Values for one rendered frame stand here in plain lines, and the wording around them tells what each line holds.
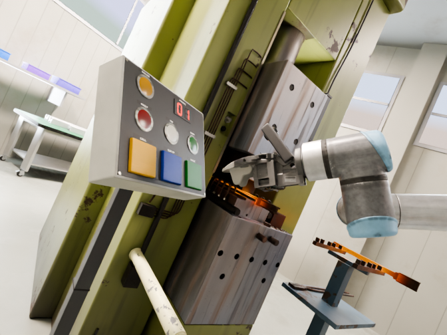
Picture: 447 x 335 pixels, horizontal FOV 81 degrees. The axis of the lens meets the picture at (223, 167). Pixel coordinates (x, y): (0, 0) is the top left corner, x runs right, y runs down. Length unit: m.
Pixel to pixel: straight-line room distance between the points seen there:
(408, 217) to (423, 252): 3.42
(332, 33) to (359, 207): 1.14
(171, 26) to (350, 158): 1.19
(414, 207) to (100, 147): 0.70
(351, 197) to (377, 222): 0.06
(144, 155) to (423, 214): 0.64
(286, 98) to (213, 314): 0.92
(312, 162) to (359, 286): 3.63
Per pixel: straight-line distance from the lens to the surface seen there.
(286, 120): 1.15
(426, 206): 0.76
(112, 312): 1.26
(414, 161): 4.27
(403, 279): 1.55
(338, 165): 0.59
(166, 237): 1.15
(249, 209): 1.13
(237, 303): 1.25
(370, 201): 0.58
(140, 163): 0.59
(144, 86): 0.67
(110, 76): 0.66
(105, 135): 0.60
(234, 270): 1.14
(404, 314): 4.23
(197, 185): 0.76
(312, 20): 1.48
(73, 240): 1.56
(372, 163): 0.59
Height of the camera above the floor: 1.06
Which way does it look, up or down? 1 degrees up
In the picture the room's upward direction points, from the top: 24 degrees clockwise
